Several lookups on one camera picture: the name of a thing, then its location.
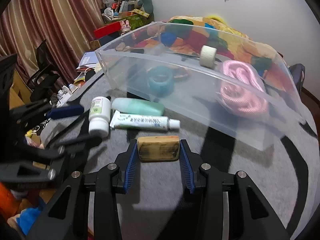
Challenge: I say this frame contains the pink rope coil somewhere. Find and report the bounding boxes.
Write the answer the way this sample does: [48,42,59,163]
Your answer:
[216,60,270,118]

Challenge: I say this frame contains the pile of papers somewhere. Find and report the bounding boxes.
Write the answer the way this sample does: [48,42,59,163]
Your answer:
[73,64,101,83]

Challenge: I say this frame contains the white tape roll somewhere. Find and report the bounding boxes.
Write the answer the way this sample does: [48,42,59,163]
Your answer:
[199,45,218,68]

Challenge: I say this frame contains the red box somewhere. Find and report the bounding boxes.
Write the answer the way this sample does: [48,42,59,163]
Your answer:
[94,21,123,39]

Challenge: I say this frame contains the green neck pillow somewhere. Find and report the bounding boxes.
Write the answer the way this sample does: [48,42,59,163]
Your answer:
[125,0,154,14]

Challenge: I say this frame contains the teal tape roll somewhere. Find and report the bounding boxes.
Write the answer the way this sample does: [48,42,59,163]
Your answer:
[147,66,174,97]

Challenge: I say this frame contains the pink bunny toy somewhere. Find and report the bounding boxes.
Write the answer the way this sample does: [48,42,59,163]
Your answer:
[120,20,131,35]

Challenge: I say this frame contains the black office chair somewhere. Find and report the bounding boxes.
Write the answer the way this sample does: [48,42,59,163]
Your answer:
[26,39,61,101]

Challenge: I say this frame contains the white pill bottle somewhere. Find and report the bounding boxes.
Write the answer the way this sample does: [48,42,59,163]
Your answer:
[88,96,111,138]

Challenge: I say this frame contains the striped red curtain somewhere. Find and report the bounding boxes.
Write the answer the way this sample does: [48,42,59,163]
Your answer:
[0,0,111,87]

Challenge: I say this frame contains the white toothpaste tube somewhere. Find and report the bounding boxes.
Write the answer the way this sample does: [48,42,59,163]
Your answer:
[109,110,181,132]

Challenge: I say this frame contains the green patterned box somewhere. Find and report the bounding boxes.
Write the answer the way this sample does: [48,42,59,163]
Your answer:
[117,11,154,32]

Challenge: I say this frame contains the orange and blue printed cloth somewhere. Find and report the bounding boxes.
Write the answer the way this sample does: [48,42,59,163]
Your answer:
[0,182,48,236]

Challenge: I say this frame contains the colourful patchwork blanket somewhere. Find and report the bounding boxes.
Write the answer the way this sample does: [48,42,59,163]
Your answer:
[117,15,283,80]

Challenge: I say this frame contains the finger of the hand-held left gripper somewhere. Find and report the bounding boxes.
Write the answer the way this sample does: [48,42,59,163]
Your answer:
[10,99,85,131]
[0,134,103,188]

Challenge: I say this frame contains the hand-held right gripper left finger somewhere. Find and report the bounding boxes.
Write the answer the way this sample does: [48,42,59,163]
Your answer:
[25,138,138,240]

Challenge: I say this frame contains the green squeeze bottle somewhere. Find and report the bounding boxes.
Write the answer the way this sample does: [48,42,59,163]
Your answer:
[111,97,166,117]

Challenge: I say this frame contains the blue booklet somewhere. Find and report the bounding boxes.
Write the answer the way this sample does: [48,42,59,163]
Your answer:
[76,52,99,72]

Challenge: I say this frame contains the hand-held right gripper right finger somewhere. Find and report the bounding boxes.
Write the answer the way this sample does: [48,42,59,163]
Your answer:
[179,139,293,240]

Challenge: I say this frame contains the wooden block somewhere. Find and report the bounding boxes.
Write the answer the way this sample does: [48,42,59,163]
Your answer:
[137,135,181,162]

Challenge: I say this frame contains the clear plastic bin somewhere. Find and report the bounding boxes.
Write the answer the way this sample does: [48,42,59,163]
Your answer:
[94,21,307,151]

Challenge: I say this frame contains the grey desk mat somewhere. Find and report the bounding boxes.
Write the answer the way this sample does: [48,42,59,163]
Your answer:
[40,69,320,240]

